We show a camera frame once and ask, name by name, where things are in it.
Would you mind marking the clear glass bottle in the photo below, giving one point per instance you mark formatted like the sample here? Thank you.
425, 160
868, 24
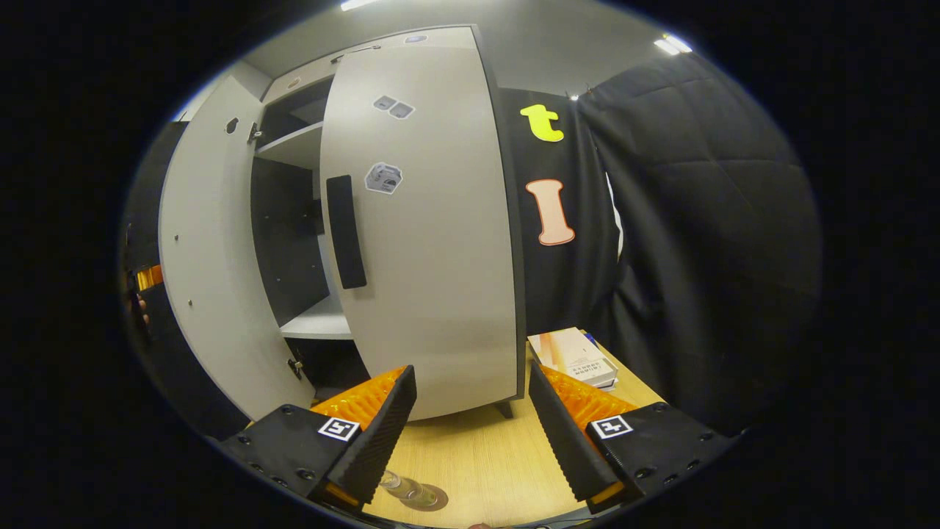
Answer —
411, 492

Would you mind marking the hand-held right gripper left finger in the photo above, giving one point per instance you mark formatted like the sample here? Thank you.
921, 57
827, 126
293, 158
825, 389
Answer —
378, 433

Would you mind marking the stack of booklets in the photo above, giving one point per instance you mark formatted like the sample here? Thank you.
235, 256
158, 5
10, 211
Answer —
573, 356

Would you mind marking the white cabinet shelf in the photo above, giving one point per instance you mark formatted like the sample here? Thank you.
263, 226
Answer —
294, 147
323, 323

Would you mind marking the round brown coaster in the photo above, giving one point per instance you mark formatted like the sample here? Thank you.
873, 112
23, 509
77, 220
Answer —
441, 500

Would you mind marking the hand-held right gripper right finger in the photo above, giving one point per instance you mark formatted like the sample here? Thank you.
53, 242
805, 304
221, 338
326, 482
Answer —
565, 441

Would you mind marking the white and grey cabinet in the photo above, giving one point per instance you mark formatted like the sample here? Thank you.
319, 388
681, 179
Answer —
290, 242

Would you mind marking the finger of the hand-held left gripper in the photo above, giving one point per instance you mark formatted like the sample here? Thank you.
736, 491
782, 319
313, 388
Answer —
150, 278

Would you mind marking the white cabinet door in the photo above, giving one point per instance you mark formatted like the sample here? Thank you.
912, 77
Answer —
440, 257
213, 257

